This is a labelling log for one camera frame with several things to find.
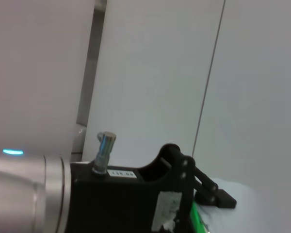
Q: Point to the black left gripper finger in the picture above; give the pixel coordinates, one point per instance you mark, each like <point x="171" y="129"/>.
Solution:
<point x="220" y="199"/>

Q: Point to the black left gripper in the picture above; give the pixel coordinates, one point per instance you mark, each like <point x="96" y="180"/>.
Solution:
<point x="116" y="204"/>

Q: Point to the clear green-zip document bag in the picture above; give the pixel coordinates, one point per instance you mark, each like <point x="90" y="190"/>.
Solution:
<point x="257" y="213"/>

